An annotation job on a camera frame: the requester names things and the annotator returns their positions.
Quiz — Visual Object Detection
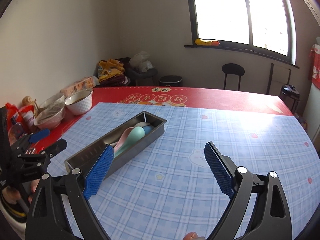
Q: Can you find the pink spoon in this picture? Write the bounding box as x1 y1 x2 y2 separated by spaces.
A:
113 127 133 153

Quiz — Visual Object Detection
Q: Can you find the green spoon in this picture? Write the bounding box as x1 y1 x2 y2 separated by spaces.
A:
114 127 145 157

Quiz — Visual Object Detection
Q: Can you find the beige spoon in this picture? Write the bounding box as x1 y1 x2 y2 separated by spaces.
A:
134 122 150 127

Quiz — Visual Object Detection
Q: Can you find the blue spoon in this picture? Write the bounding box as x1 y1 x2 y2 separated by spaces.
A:
143 125 154 135

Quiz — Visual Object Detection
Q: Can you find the white sleeve forearm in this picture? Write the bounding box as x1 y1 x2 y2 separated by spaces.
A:
1 196 27 239

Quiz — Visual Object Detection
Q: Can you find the person's left hand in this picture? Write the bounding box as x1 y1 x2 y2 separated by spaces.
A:
2 179 40 204

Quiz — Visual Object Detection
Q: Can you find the person's right hand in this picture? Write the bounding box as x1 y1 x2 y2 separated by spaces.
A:
183 232 206 240

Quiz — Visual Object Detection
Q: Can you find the small clear bottle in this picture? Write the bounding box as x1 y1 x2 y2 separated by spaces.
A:
8 117 25 145

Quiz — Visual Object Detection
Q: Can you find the red snack packet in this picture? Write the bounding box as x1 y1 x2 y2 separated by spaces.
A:
5 102 34 133

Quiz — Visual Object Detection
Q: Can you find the plastic-covered bowl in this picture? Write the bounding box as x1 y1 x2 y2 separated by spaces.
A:
34 92 65 130

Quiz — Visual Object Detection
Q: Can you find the steel utensil tray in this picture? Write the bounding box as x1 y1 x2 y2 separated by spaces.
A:
65 111 167 178

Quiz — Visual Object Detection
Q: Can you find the white textured bowl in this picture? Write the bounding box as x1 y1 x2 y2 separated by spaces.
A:
65 88 93 116

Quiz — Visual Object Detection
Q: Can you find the blue plaid table mat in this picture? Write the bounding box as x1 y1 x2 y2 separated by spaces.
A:
48 103 319 239

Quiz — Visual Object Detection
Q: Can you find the tissue pack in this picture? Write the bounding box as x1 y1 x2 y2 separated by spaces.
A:
60 76 100 98

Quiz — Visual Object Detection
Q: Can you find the white refrigerator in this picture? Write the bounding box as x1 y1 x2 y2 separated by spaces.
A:
303 83 320 148

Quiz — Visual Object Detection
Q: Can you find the black rice cooker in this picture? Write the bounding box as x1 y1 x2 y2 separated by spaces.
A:
279 85 300 114

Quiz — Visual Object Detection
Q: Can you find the yellow clothes pile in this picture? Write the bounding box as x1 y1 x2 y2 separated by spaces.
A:
97 59 126 86

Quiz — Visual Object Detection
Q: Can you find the red cloth on fridge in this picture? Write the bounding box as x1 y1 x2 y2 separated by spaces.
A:
308 44 320 89

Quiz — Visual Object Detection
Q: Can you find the black round chair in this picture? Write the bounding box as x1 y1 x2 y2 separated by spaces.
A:
221 63 245 91

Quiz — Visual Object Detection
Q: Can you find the white plastic bag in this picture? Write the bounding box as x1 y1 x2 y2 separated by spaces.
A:
129 51 153 73

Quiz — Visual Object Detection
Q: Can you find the yellow cloth on sill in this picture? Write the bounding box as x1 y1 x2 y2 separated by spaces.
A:
195 38 220 47

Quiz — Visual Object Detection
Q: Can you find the window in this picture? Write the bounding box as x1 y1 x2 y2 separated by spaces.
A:
188 0 296 65

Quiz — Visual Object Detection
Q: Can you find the black folding frame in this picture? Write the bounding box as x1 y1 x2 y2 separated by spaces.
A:
266 63 292 95

